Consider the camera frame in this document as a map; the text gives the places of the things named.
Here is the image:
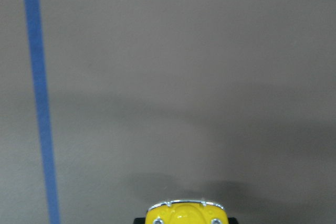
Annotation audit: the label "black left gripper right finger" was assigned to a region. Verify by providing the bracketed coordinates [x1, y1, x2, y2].
[228, 217, 238, 224]

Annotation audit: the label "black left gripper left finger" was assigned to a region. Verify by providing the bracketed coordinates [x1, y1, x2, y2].
[133, 217, 145, 224]

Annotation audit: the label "yellow beetle toy car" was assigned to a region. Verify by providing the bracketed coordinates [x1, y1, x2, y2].
[145, 199, 229, 224]

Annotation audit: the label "blue tape grid lines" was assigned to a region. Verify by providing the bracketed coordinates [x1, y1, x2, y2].
[24, 0, 61, 223]

